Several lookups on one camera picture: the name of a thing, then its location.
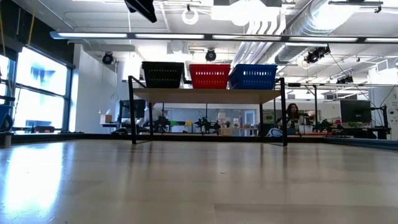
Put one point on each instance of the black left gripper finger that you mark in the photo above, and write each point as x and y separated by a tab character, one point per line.
143	8

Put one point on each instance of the black background robot arm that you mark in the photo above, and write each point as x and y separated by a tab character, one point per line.
162	123
206	126

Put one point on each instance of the wooden shelf with black legs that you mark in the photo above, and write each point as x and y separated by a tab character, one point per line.
202	96

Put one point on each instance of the long linear light fixture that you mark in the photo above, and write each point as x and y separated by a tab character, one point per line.
93	35

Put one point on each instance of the black round ceiling spotlight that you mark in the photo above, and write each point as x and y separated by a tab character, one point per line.
210	55
107	58

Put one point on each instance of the black computer monitor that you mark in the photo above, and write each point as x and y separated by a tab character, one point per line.
355	110
133	108

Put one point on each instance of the small cardboard box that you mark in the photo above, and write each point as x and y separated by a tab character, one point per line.
106	119

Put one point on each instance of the large bright window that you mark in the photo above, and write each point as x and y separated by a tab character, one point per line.
40	71

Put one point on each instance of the blue rounded object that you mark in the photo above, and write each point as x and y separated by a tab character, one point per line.
3	113

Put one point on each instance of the black ceiling track light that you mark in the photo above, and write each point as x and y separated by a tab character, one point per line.
317	54
345	79

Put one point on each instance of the person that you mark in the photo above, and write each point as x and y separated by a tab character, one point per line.
292	115

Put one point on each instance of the green potted plants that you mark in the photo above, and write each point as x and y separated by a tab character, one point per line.
323	126

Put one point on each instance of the black metal rail frame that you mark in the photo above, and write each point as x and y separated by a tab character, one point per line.
46	137
367	143

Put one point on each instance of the silver ventilation duct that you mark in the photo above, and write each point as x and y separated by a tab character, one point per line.
311	25

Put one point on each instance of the black background rig frame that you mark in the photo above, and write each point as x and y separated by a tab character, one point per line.
315	105

